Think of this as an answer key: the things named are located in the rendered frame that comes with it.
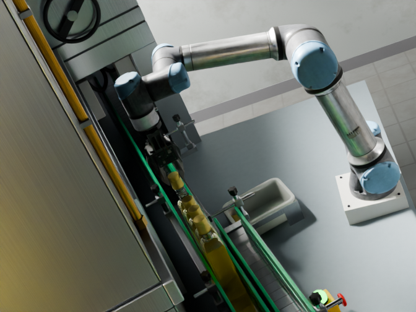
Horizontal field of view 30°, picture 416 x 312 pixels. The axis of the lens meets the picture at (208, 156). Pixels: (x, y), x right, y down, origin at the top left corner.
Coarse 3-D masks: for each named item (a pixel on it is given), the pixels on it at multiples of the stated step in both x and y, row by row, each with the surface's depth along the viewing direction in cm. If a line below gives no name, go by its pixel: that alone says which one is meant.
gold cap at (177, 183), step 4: (172, 172) 227; (176, 172) 226; (168, 176) 226; (172, 176) 225; (176, 176) 225; (172, 180) 225; (176, 180) 225; (180, 180) 226; (172, 184) 226; (176, 184) 226; (180, 184) 226; (176, 188) 226; (180, 188) 227
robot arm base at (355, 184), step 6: (354, 174) 243; (354, 180) 245; (354, 186) 245; (360, 186) 244; (354, 192) 246; (360, 192) 246; (366, 192) 243; (390, 192) 243; (360, 198) 245; (366, 198) 244; (372, 198) 243; (378, 198) 243
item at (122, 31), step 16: (32, 0) 282; (112, 0) 291; (128, 0) 293; (96, 16) 292; (112, 16) 294; (128, 16) 295; (48, 32) 288; (96, 32) 294; (112, 32) 296; (128, 32) 298; (144, 32) 300; (64, 48) 293; (80, 48) 295; (96, 48) 297; (112, 48) 299; (128, 48) 301; (80, 64) 297; (96, 64) 299
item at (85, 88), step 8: (128, 56) 312; (120, 64) 313; (128, 64) 314; (120, 72) 314; (80, 80) 315; (80, 88) 314; (88, 88) 315; (88, 96) 316; (96, 104) 318; (96, 112) 320; (104, 112) 321
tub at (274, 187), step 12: (276, 180) 266; (264, 192) 268; (276, 192) 269; (288, 192) 258; (228, 204) 266; (252, 204) 268; (264, 204) 270; (276, 204) 267; (228, 216) 259; (252, 216) 267; (264, 216) 253
